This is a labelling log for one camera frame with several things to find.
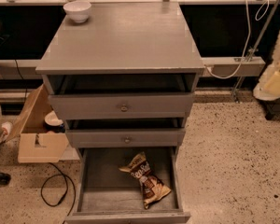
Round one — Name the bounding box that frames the brown chip bag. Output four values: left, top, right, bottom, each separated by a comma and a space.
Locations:
119, 152, 171, 209

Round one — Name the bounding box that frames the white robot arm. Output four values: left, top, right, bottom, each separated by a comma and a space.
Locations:
253, 31, 280, 101

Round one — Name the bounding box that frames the grey wooden drawer cabinet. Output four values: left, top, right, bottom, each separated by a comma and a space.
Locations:
35, 1, 206, 156

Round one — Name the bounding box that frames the grey top drawer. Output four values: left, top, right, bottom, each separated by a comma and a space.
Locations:
49, 93, 193, 120

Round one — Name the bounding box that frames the grey middle drawer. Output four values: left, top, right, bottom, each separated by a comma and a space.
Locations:
65, 128, 186, 148

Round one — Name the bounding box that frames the grey open bottom drawer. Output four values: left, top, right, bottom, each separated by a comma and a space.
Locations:
65, 147, 189, 224

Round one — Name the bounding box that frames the white plate in box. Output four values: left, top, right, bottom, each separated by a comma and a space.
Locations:
44, 111, 63, 127

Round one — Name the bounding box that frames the cardboard box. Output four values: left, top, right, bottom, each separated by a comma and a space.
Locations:
7, 85, 68, 163

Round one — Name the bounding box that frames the white ceramic bowl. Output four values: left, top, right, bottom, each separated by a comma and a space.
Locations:
63, 1, 91, 23

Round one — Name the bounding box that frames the black caster wheel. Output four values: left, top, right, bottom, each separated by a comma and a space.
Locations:
0, 173, 11, 185

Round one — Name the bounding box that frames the black cable on floor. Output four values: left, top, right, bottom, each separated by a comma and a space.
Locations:
40, 161, 77, 224

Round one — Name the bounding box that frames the white cable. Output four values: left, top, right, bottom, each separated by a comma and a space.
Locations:
204, 0, 271, 80

